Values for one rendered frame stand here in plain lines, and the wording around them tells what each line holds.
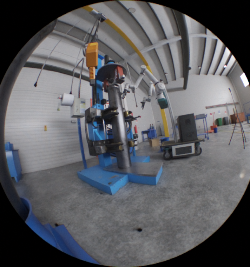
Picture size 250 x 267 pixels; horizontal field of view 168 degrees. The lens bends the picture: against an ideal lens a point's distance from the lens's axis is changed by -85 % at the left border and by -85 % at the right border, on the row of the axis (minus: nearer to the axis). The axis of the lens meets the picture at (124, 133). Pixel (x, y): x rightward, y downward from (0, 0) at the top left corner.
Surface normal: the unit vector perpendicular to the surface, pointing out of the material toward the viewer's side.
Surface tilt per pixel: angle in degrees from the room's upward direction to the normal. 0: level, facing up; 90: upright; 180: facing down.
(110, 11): 173
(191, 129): 90
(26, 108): 90
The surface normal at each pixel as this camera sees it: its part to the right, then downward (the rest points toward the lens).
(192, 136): -0.50, 0.04
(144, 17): 0.24, 0.96
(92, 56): 0.23, 0.74
